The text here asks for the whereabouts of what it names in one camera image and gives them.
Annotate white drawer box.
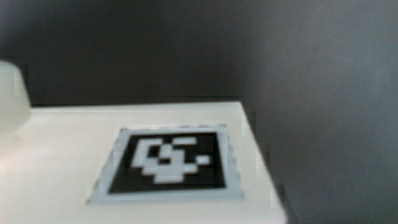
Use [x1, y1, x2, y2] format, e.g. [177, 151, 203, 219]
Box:
[0, 61, 289, 224]

